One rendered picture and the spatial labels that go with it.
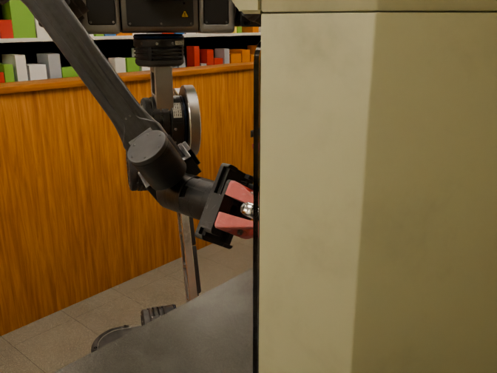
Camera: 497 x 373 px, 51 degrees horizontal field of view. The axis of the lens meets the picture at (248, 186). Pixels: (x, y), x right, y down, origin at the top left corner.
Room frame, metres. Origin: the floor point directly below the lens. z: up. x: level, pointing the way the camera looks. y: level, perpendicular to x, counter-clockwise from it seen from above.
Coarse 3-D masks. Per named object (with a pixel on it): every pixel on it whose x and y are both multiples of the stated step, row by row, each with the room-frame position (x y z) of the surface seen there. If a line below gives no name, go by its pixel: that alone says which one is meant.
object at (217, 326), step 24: (216, 288) 0.85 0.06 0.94; (240, 288) 0.85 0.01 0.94; (168, 312) 0.76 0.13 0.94; (192, 312) 0.76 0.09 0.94; (216, 312) 0.76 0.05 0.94; (240, 312) 0.76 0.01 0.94; (144, 336) 0.69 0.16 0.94; (168, 336) 0.69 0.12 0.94; (192, 336) 0.69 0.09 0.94; (216, 336) 0.69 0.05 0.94; (240, 336) 0.69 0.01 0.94; (96, 360) 0.63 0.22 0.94; (120, 360) 0.63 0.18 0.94; (144, 360) 0.63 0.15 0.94; (168, 360) 0.63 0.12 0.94; (192, 360) 0.63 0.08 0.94; (216, 360) 0.63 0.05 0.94; (240, 360) 0.63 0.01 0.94
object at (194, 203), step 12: (228, 168) 0.64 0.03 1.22; (192, 180) 0.67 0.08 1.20; (204, 180) 0.67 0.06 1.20; (216, 180) 0.63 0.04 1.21; (240, 180) 0.66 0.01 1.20; (252, 180) 0.67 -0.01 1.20; (192, 192) 0.65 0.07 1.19; (204, 192) 0.64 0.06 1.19; (216, 192) 0.63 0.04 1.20; (180, 204) 0.66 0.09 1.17; (192, 204) 0.64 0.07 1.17; (204, 204) 0.63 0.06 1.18; (192, 216) 0.65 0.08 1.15; (204, 240) 0.60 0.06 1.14; (216, 240) 0.63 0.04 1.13; (228, 240) 0.63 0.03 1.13
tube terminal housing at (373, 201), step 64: (320, 0) 0.43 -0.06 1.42; (384, 0) 0.40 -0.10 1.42; (448, 0) 0.41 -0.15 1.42; (320, 64) 0.43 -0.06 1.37; (384, 64) 0.40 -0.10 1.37; (448, 64) 0.41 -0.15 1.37; (320, 128) 0.43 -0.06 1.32; (384, 128) 0.40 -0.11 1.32; (448, 128) 0.41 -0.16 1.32; (320, 192) 0.43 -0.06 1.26; (384, 192) 0.40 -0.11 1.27; (448, 192) 0.41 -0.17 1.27; (320, 256) 0.43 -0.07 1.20; (384, 256) 0.40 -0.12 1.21; (448, 256) 0.41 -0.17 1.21; (320, 320) 0.43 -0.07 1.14; (384, 320) 0.40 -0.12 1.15; (448, 320) 0.41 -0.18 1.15
